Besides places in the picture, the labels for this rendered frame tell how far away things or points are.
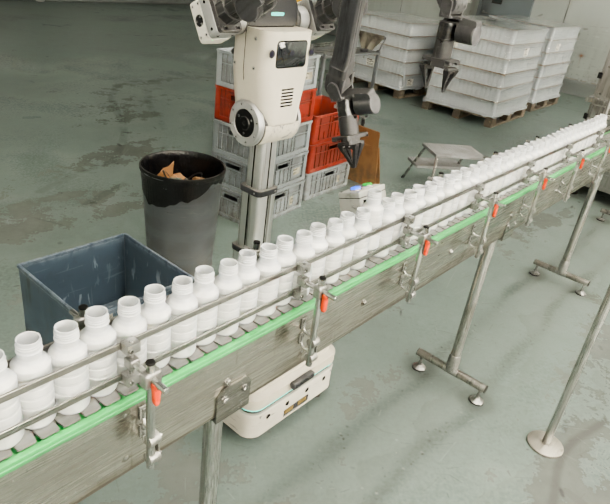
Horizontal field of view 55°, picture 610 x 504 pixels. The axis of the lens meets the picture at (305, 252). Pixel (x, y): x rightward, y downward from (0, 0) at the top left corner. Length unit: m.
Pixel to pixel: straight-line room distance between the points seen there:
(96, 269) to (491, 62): 6.61
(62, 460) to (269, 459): 1.36
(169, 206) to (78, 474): 2.08
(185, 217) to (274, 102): 1.25
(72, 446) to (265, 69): 1.29
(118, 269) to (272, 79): 0.77
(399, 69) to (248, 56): 6.62
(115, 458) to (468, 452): 1.73
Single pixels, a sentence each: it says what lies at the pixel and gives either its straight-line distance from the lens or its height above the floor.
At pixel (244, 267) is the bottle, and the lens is 1.22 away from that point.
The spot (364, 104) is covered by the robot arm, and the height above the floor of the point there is 1.37.
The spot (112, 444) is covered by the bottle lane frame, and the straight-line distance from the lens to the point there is 1.15.
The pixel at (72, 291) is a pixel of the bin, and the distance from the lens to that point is 1.75.
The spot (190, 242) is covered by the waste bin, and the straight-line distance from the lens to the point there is 3.16.
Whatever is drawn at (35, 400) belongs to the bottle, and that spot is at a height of 1.06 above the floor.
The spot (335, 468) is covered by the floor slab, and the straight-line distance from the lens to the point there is 2.38.
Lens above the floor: 1.75
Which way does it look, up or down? 28 degrees down
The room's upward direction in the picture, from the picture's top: 8 degrees clockwise
